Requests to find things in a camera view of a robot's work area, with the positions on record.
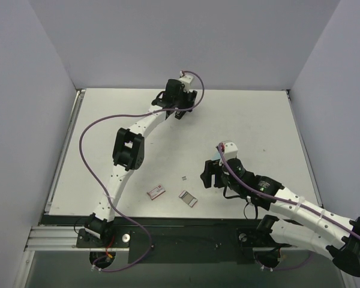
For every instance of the aluminium frame rail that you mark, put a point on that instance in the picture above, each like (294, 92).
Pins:
(51, 238)

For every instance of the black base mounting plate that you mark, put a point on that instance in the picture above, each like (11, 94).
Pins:
(179, 240)

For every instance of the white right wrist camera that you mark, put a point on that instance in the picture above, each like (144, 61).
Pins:
(226, 150)

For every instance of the light blue white stapler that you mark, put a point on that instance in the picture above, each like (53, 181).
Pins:
(216, 156)

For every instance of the red white staple box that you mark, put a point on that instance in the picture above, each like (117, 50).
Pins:
(156, 192)

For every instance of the black stapler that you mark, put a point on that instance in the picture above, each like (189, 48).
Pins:
(179, 114)

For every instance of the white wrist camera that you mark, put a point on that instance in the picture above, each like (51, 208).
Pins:
(226, 150)
(186, 79)

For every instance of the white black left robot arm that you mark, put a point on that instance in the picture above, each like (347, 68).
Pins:
(129, 150)

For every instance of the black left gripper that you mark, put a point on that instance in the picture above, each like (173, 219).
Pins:
(186, 104)

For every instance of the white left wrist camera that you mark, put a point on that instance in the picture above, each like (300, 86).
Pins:
(186, 79)

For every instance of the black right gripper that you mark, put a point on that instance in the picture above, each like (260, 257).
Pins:
(212, 173)

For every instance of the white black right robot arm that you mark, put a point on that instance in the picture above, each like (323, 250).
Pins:
(294, 220)

